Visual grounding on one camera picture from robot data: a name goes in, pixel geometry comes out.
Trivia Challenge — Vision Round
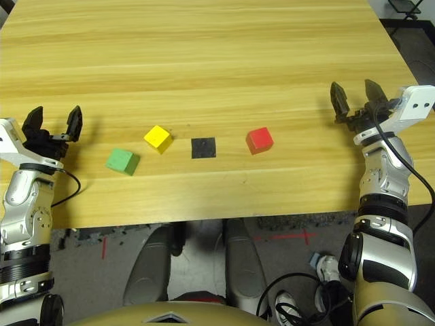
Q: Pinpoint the grey right robot leg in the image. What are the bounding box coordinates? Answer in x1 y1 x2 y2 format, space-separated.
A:
223 219 269 316

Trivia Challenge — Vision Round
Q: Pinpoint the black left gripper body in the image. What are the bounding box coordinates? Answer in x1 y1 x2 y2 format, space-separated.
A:
22 128 72 160

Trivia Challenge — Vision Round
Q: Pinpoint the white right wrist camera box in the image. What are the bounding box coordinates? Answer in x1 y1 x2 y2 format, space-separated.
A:
353 84 435 145

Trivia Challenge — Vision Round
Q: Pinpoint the grey robot leg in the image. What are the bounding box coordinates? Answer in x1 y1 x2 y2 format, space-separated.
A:
223 219 269 316
122 223 173 306

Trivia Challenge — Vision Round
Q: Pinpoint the yellow wooden block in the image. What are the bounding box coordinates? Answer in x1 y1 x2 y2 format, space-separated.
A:
143 124 174 156

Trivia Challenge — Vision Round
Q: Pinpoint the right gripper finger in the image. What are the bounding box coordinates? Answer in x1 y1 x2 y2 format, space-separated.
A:
364 79 388 103
330 81 351 118

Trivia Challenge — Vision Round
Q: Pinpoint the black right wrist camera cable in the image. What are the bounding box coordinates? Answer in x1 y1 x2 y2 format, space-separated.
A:
372 98 435 238

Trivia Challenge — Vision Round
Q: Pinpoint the black square marker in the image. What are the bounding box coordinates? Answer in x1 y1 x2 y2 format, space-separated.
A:
190 137 217 160

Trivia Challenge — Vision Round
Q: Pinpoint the black chair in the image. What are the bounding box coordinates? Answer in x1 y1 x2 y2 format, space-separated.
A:
387 0 425 37

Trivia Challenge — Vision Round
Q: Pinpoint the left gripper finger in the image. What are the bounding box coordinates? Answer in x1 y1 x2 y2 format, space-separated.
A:
66 105 84 142
22 106 44 132

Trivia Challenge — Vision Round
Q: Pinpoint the red wooden block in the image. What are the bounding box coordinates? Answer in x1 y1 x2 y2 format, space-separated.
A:
245 127 275 156

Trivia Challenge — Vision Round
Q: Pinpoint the grey left robot leg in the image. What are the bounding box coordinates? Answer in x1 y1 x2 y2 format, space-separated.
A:
122 223 173 306

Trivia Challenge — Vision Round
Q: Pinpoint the black floor cable bundle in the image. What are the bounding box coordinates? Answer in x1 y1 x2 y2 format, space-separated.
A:
256 273 354 323

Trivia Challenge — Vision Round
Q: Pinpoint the green wooden block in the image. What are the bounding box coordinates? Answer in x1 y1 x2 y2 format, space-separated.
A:
105 147 141 177

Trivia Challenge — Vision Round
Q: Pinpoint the gold robot torso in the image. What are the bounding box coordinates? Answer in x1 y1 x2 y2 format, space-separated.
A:
67 300 273 326

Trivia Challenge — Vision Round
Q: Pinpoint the white sneaker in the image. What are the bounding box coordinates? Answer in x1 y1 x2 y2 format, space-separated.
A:
315 256 341 283
274 291 302 323

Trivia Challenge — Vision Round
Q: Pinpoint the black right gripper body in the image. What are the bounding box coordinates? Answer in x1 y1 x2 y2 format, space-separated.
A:
334 100 397 133

